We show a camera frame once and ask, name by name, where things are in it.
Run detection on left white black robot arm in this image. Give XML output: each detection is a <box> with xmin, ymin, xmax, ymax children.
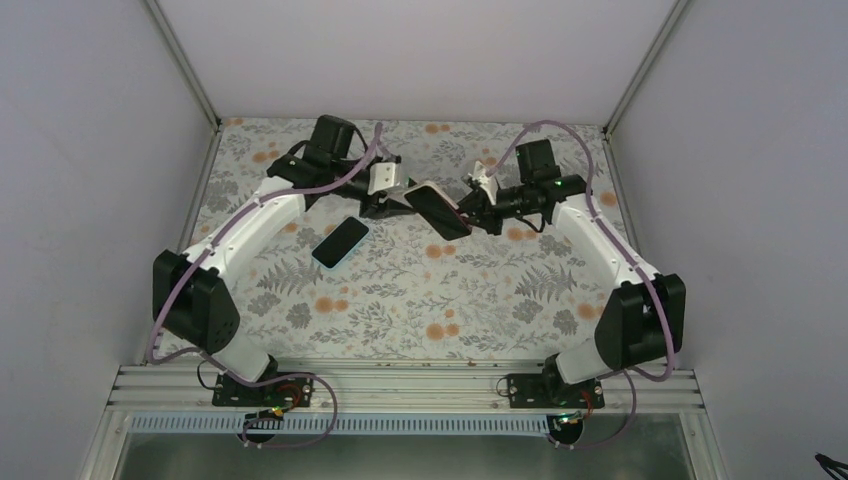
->
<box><xmin>146</xmin><ymin>115</ymin><xmax>410</xmax><ymax>405</ymax></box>

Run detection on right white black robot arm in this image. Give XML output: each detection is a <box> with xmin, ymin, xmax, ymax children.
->
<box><xmin>459</xmin><ymin>140</ymin><xmax>686</xmax><ymax>407</ymax></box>

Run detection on phone in light blue case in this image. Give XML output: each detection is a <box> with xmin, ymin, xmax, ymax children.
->
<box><xmin>311</xmin><ymin>217</ymin><xmax>370</xmax><ymax>270</ymax></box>

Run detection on floral patterned table mat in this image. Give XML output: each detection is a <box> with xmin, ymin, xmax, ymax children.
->
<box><xmin>192</xmin><ymin>118</ymin><xmax>612</xmax><ymax>361</ymax></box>

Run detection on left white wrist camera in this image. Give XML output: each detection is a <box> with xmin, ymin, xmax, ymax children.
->
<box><xmin>367</xmin><ymin>161</ymin><xmax>408</xmax><ymax>195</ymax></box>

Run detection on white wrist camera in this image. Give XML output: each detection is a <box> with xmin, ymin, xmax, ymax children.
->
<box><xmin>465</xmin><ymin>160</ymin><xmax>500</xmax><ymax>206</ymax></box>
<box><xmin>367</xmin><ymin>161</ymin><xmax>408</xmax><ymax>195</ymax></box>

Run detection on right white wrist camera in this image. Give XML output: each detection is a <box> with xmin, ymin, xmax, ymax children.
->
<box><xmin>465</xmin><ymin>160</ymin><xmax>500</xmax><ymax>206</ymax></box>

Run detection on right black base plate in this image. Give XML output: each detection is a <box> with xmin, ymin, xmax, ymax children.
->
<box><xmin>505</xmin><ymin>373</ymin><xmax>605</xmax><ymax>409</ymax></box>

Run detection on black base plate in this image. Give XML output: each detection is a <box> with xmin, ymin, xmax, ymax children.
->
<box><xmin>505</xmin><ymin>373</ymin><xmax>605</xmax><ymax>409</ymax></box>
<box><xmin>211</xmin><ymin>374</ymin><xmax>314</xmax><ymax>409</ymax></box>

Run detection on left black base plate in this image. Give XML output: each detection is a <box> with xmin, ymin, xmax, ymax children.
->
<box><xmin>211</xmin><ymin>374</ymin><xmax>314</xmax><ymax>409</ymax></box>

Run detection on aluminium rail frame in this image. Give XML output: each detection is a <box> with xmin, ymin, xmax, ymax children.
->
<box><xmin>107</xmin><ymin>1</ymin><xmax>703</xmax><ymax>442</ymax></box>

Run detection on black cable bottom right corner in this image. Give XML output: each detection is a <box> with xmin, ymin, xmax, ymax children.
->
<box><xmin>814</xmin><ymin>453</ymin><xmax>848</xmax><ymax>480</ymax></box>

